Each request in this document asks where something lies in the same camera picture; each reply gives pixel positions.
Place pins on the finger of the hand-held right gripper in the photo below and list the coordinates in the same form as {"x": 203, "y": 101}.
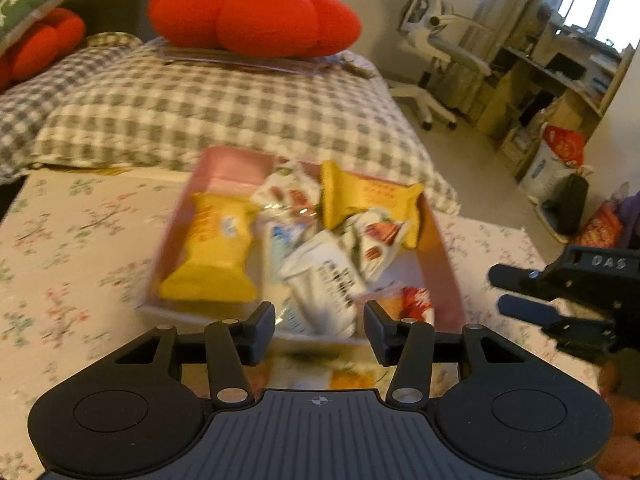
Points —
{"x": 530, "y": 310}
{"x": 515, "y": 278}

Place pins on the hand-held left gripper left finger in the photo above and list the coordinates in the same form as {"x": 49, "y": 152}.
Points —
{"x": 260, "y": 332}

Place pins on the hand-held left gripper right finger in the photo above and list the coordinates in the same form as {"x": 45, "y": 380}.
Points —
{"x": 378, "y": 332}

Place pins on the red snack packet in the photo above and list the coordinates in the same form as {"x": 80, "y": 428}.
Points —
{"x": 417, "y": 305}

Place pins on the white packet with black print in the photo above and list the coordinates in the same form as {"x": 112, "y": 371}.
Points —
{"x": 330, "y": 285}

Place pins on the silver box with pink inside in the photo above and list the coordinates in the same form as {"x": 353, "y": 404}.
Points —
{"x": 440, "y": 260}

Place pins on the white and blue snack packet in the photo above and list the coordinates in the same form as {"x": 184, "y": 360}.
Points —
{"x": 277, "y": 245}

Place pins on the large white pecan-print packet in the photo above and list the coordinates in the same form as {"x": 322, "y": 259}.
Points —
{"x": 375, "y": 240}

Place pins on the yellow snack packet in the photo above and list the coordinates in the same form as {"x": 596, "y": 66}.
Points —
{"x": 360, "y": 195}
{"x": 215, "y": 250}

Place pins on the small white pecan-print packet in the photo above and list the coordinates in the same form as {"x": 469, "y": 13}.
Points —
{"x": 287, "y": 190}

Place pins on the red printed packaging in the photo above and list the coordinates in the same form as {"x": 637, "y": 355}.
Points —
{"x": 602, "y": 227}

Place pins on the black bag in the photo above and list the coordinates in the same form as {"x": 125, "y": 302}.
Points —
{"x": 570, "y": 205}

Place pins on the white printed bag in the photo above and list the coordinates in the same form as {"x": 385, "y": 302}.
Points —
{"x": 540, "y": 175}

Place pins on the red plastic bag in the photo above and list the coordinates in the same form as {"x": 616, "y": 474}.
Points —
{"x": 565, "y": 142}

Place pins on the floral tablecloth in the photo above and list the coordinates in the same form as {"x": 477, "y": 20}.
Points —
{"x": 80, "y": 260}

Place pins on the wooden desk with shelves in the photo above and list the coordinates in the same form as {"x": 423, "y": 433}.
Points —
{"x": 550, "y": 80}

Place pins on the grey checkered bedding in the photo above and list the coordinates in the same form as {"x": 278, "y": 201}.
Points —
{"x": 200, "y": 110}

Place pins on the white office chair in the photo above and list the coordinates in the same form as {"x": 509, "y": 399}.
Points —
{"x": 435, "y": 35}

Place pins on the large red tomato pillow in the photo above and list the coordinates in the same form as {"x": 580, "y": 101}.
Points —
{"x": 250, "y": 15}

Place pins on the dark grey sofa cushion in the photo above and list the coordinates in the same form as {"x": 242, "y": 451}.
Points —
{"x": 115, "y": 10}

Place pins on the small red tomato pillow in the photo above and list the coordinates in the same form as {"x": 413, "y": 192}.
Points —
{"x": 35, "y": 45}

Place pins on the green pillow with white branches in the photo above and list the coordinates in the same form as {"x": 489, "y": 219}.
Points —
{"x": 35, "y": 5}

